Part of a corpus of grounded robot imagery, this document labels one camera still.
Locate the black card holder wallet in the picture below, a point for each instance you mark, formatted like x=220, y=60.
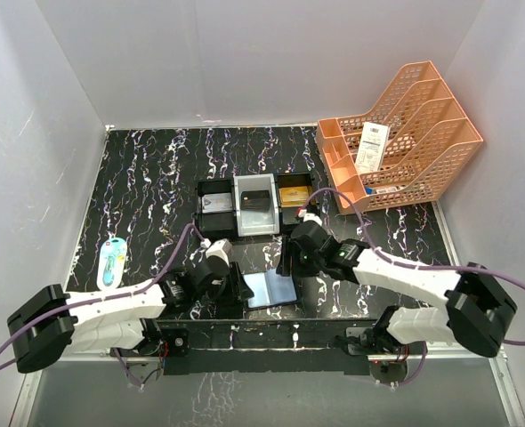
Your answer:
x=269, y=290

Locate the small label box in organizer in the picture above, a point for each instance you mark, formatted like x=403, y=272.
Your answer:
x=384, y=190

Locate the blue white packaged item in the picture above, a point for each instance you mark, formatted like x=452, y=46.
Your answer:
x=111, y=264

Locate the black credit card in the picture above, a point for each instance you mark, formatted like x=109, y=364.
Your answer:
x=255, y=200

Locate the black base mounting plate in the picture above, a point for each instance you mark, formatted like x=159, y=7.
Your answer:
x=280, y=346

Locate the black bin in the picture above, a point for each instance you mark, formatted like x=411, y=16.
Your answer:
x=287, y=215
x=218, y=225

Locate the orange plastic desk organizer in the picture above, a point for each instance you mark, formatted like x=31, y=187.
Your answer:
x=430, y=141

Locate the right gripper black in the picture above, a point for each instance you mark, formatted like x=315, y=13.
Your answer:
x=290, y=251

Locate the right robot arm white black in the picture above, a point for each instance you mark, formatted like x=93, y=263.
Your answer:
x=460, y=306

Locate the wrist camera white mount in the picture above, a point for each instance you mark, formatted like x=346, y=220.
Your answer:
x=217, y=255
x=303, y=215

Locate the black right bin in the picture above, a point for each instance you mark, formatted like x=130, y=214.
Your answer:
x=287, y=215

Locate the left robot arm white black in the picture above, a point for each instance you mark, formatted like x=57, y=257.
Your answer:
x=54, y=323

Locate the silver credit card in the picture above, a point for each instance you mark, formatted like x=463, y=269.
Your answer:
x=216, y=203

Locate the black left bin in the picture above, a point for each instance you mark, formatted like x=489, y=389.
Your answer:
x=218, y=225

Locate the white paper receipt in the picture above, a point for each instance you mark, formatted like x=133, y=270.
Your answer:
x=373, y=140

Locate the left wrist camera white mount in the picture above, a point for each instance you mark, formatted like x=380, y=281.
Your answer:
x=217, y=255

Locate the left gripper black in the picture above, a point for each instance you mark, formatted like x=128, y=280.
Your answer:
x=237, y=286

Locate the white middle bin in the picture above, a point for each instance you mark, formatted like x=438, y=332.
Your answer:
x=252, y=223

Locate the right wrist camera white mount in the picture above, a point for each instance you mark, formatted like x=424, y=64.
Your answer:
x=303, y=215

